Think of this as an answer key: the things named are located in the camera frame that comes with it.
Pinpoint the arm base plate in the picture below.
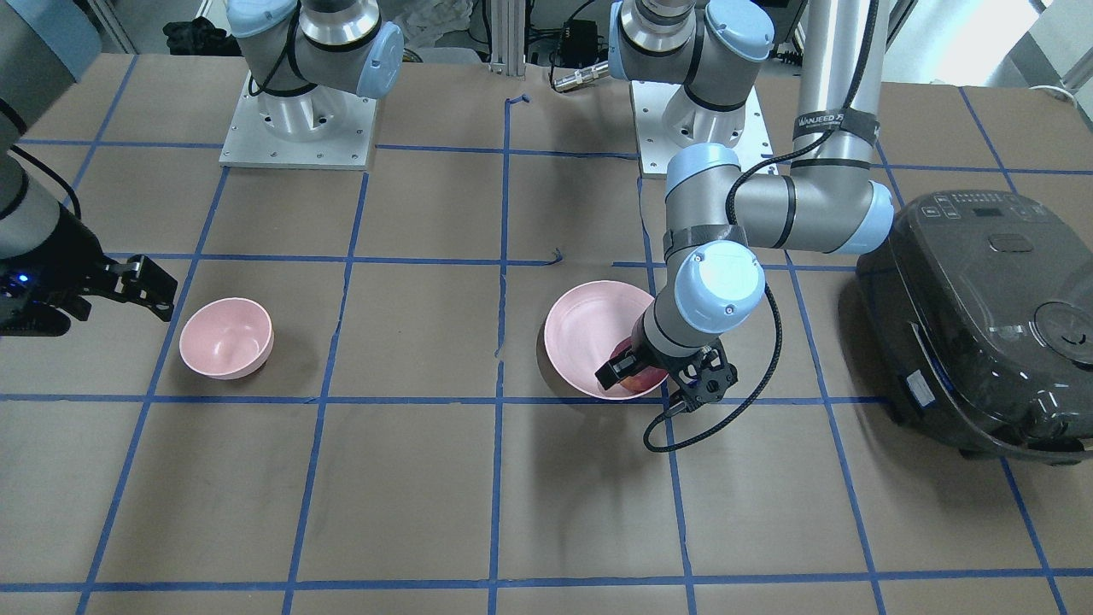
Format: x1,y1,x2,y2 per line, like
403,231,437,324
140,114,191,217
628,81,774,179
219,73,379,172

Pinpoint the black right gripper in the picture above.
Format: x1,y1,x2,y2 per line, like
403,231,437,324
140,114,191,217
1,208,178,338

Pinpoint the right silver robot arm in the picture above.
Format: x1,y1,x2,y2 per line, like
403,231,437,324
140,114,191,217
1,1,406,338

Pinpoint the aluminium frame post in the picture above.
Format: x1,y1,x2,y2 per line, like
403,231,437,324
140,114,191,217
487,0,528,80

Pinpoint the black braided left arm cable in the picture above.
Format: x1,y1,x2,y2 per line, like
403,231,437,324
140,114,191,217
642,0,882,454

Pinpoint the red apple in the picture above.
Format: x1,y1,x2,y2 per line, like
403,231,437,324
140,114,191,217
611,338,669,395

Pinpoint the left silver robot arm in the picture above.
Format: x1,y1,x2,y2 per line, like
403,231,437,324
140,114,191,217
596,1,894,410

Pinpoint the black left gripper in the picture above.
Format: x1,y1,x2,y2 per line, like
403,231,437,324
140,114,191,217
596,318,738,416

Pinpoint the pink plate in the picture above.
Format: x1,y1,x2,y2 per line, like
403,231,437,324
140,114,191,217
543,280,667,400

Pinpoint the small pink bowl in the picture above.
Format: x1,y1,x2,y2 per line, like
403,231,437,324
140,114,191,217
179,297,277,380

